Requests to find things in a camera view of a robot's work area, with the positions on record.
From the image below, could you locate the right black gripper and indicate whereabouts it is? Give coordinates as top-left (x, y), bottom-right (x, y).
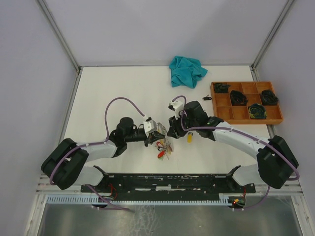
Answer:
top-left (167, 111), bottom-right (198, 139)

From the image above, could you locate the large metal keyring yellow handle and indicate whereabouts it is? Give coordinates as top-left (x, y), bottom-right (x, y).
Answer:
top-left (155, 122), bottom-right (174, 160)

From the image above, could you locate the yellow key tag key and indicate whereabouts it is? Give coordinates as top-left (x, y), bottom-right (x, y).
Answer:
top-left (187, 132), bottom-right (193, 143)

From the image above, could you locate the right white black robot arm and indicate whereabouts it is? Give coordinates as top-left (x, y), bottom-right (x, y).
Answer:
top-left (167, 99), bottom-right (299, 192)

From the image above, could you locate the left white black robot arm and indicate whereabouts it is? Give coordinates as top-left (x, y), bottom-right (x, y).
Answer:
top-left (41, 117), bottom-right (165, 192)

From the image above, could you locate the red key tag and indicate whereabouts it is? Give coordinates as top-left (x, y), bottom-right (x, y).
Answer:
top-left (157, 150), bottom-right (165, 159)

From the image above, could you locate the black key tag key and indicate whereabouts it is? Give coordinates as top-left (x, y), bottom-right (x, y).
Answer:
top-left (202, 95), bottom-right (212, 101)

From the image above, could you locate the teal cloth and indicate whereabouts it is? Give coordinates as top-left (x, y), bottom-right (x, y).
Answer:
top-left (169, 56), bottom-right (208, 89)

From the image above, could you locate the wooden compartment tray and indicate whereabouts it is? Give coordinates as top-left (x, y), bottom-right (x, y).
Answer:
top-left (210, 81), bottom-right (284, 125)

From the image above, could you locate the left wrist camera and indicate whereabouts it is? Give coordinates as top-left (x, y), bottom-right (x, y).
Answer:
top-left (143, 116), bottom-right (157, 136)

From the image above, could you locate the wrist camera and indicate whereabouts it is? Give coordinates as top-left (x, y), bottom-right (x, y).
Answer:
top-left (143, 116), bottom-right (157, 136)
top-left (168, 100), bottom-right (184, 118)

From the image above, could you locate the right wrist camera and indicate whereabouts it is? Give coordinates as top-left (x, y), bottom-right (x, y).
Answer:
top-left (168, 100), bottom-right (184, 118)

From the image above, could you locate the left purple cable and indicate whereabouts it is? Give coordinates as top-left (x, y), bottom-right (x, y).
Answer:
top-left (50, 97), bottom-right (148, 212)

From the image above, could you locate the black strap bundle top left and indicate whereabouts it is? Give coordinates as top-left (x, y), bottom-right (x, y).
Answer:
top-left (213, 83), bottom-right (231, 94)

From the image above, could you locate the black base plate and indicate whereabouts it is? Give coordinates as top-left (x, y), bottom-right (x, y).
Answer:
top-left (93, 174), bottom-right (256, 201)

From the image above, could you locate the black strap bundle middle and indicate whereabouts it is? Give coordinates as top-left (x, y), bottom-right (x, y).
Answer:
top-left (229, 89), bottom-right (249, 106)

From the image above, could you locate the black green strap bundle bottom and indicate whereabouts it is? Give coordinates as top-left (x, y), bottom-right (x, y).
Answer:
top-left (247, 103), bottom-right (268, 120)

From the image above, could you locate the white cable duct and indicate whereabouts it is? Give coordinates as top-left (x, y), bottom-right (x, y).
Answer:
top-left (46, 193), bottom-right (234, 205)

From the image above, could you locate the black strap bundle right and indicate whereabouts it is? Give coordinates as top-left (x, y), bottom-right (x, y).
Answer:
top-left (260, 89), bottom-right (279, 105)

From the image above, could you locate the aluminium frame rail left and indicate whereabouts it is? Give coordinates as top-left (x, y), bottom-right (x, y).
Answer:
top-left (35, 0), bottom-right (82, 72)

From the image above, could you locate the aluminium frame rail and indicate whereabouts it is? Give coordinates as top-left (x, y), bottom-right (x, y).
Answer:
top-left (251, 0), bottom-right (296, 70)
top-left (35, 0), bottom-right (82, 72)

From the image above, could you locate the aluminium frame rail right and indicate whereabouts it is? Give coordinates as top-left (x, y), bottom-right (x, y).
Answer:
top-left (251, 0), bottom-right (296, 70)

